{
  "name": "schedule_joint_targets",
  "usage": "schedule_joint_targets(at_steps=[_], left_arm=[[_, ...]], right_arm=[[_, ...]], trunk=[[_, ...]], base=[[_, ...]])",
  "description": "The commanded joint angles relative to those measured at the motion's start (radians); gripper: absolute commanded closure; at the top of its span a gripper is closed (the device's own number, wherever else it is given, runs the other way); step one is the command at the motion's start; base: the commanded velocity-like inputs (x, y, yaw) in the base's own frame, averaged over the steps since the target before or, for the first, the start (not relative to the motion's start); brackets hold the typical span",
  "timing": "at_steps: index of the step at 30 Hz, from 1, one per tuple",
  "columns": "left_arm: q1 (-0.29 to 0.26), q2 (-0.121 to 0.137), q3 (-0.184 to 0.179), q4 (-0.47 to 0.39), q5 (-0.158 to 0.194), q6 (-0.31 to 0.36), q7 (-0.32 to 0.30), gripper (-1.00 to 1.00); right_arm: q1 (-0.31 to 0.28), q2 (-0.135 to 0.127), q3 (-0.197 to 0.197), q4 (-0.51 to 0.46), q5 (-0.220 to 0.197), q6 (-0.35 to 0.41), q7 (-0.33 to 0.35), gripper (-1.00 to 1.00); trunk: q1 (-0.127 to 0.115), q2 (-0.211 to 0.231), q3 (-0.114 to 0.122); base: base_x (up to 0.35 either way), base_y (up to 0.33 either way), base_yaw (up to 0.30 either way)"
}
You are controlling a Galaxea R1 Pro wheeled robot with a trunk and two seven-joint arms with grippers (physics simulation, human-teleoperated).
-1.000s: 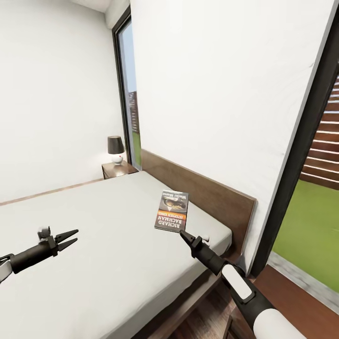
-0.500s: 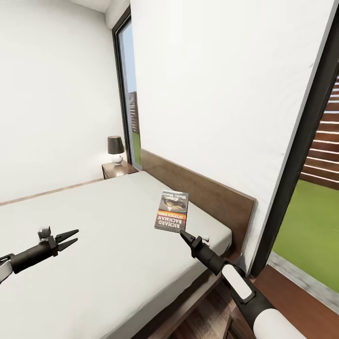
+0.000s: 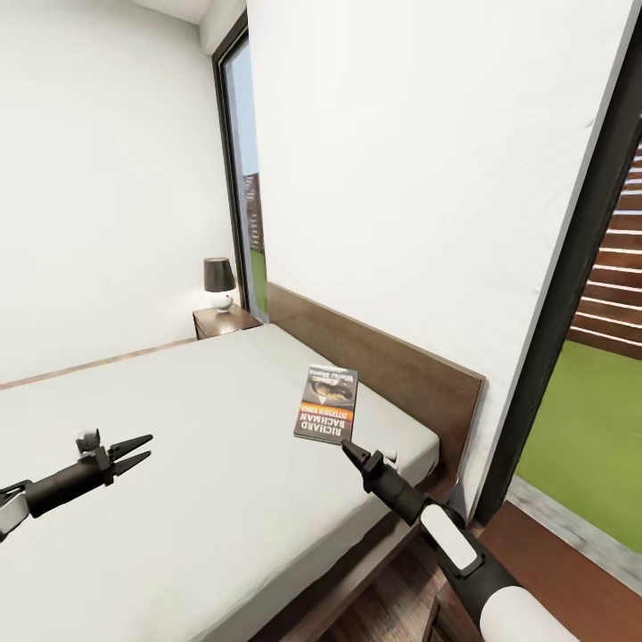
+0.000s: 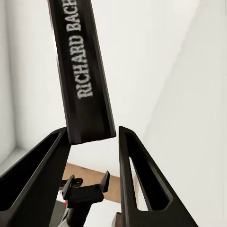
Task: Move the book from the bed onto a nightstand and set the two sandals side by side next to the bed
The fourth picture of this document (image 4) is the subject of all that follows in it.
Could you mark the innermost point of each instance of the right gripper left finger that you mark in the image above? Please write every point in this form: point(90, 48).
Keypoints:
point(29, 188)

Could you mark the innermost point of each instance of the hardback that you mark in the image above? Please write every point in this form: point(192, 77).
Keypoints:
point(85, 96)

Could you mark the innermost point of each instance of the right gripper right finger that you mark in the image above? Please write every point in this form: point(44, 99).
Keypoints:
point(165, 209)

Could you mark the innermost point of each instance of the sliding door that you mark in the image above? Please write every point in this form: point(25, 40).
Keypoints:
point(91, 177)

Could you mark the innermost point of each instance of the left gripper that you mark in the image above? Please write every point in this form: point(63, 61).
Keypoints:
point(79, 200)

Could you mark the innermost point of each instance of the bed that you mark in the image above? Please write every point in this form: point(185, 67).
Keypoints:
point(187, 132)

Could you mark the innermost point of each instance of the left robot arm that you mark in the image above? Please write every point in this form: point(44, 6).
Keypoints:
point(80, 199)

